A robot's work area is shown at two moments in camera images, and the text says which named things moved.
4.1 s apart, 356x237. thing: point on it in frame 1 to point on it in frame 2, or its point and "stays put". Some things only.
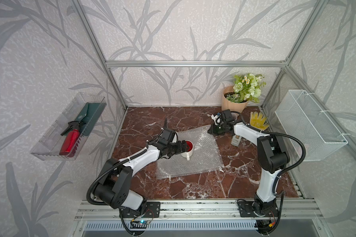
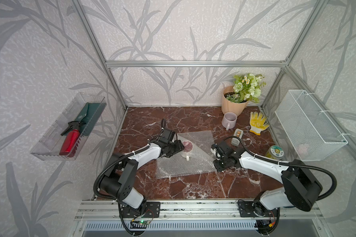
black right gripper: [212, 131] to [217, 168]
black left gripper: [179, 150] stays put
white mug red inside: [189, 148] stays put
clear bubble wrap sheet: [205, 158] stays put
